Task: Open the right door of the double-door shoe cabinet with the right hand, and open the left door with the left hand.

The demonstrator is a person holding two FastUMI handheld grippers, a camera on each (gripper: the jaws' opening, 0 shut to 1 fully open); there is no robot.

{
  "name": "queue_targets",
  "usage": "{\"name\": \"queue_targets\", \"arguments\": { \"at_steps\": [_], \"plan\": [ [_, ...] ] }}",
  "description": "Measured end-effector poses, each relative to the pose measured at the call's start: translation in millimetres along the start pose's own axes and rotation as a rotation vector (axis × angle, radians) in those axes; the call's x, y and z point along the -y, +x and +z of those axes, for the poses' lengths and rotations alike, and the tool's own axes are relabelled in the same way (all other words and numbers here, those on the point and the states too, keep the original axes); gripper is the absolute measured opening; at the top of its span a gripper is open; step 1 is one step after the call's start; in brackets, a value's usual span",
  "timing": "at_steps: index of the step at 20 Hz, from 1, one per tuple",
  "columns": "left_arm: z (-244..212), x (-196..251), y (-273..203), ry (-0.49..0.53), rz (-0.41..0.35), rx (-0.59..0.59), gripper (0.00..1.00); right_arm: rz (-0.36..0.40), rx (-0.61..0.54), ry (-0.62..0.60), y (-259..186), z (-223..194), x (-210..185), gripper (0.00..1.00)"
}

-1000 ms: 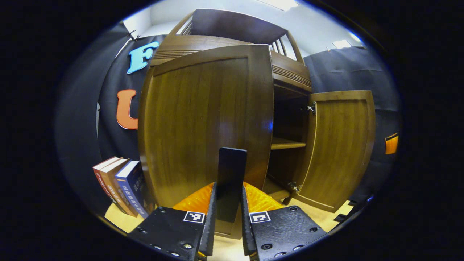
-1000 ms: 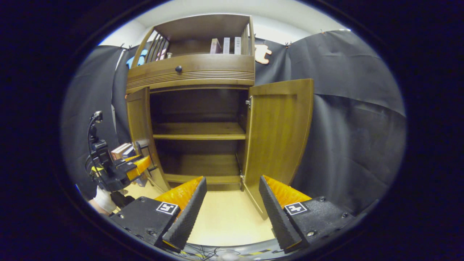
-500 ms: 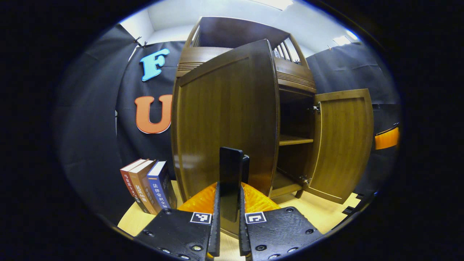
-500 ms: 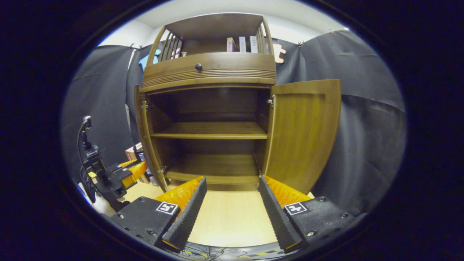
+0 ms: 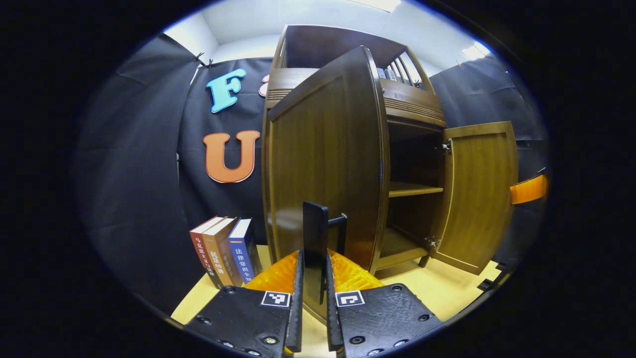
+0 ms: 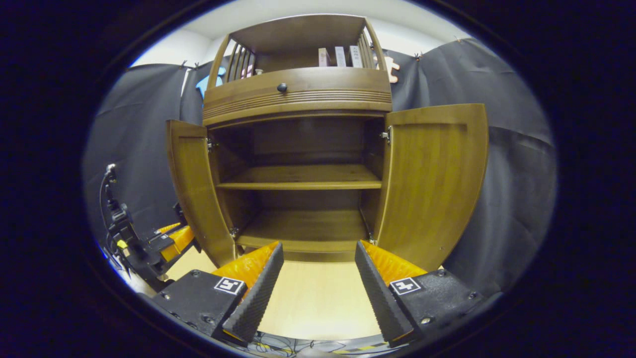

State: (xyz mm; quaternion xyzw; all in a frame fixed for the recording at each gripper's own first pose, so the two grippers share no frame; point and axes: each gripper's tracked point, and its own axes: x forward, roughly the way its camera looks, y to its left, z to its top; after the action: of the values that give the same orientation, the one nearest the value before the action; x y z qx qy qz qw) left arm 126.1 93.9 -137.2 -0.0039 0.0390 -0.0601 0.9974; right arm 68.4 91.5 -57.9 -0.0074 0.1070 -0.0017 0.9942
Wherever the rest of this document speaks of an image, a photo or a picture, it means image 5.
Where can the wooden inner shelf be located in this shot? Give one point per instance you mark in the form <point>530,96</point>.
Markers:
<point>412,189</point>

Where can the red book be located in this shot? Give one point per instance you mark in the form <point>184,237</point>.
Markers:
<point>201,243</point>

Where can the black backdrop cloth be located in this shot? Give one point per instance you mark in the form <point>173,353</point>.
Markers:
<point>129,199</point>

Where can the brown book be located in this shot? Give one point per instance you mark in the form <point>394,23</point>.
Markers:
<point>218,253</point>

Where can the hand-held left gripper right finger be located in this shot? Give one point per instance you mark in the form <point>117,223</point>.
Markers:
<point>332,318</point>

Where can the ceiling light panel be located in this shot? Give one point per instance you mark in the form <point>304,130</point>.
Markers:
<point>476,50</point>

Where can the wooden shoe cabinet door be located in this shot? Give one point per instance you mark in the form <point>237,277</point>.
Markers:
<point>323,149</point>
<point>479,199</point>

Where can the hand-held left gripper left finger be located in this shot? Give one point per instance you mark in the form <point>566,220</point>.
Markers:
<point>298,308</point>

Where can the blue book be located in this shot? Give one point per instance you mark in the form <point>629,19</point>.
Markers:
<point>243,253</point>

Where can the white book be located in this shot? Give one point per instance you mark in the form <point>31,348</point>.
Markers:
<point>391,74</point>

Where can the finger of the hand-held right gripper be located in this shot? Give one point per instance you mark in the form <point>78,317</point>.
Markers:
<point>529,190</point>

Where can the wooden double-door shoe cabinet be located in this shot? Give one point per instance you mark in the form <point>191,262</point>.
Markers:
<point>328,42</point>

